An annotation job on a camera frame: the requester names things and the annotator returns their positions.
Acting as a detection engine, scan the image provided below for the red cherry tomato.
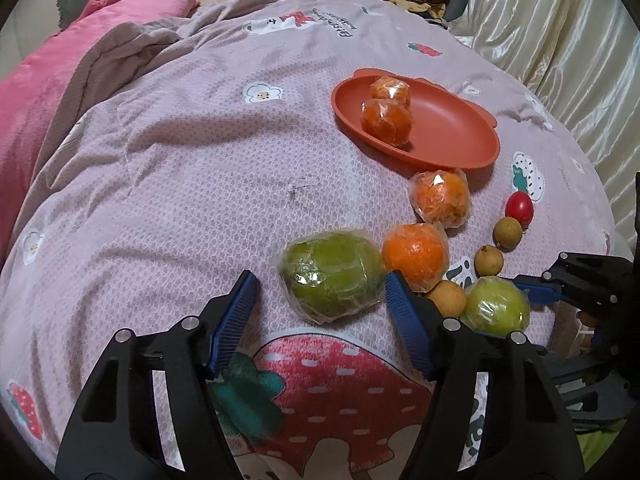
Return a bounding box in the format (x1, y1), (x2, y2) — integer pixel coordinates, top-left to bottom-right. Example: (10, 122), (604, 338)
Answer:
(505, 191), (535, 223)

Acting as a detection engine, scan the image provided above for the brown longan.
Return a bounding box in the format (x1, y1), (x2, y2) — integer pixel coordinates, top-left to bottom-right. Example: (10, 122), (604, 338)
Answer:
(493, 216), (524, 251)
(474, 245), (505, 277)
(426, 280), (467, 319)

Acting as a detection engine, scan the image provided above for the large green fruit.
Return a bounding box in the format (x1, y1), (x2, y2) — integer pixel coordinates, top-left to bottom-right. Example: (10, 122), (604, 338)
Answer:
(277, 230), (388, 325)

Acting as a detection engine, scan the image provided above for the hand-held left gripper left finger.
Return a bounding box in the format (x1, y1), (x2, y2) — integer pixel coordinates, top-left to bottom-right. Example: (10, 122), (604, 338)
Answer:
(54, 270), (261, 480)

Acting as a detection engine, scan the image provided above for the green patterned clothing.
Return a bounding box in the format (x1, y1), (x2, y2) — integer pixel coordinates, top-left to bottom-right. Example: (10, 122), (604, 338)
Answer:
(575, 427), (633, 468)

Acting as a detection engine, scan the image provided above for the cream satin curtain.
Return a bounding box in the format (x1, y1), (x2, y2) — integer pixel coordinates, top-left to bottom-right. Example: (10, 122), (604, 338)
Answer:
(445, 0), (640, 241)

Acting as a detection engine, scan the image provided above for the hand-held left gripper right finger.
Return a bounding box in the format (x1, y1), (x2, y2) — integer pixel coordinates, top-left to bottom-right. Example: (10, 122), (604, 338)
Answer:
(384, 270), (586, 480)

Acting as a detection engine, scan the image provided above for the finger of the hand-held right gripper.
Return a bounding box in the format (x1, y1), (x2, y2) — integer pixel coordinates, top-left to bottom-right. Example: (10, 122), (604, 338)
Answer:
(540, 345), (628, 426)
(500, 251), (637, 317)

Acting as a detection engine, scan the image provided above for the plastic-wrapped orange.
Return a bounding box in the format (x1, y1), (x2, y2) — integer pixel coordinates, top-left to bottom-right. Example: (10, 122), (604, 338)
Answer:
(382, 222), (449, 293)
(408, 169), (472, 230)
(360, 99), (414, 148)
(370, 76), (412, 108)

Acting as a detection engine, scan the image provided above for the small green fruit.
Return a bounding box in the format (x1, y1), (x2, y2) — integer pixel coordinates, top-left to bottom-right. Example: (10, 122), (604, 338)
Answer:
(460, 276), (532, 337)

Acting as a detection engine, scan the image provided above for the pink strawberry-print quilt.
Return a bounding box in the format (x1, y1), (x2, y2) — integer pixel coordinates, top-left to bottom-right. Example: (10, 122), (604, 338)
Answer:
(0, 0), (621, 480)

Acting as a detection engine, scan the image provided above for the pink fleece blanket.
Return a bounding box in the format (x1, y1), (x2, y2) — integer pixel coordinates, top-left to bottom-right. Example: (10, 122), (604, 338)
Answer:
(0, 0), (201, 261)

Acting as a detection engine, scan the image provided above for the orange bear-shaped bowl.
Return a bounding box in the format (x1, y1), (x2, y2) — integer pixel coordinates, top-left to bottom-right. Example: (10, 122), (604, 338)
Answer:
(331, 67), (501, 171)

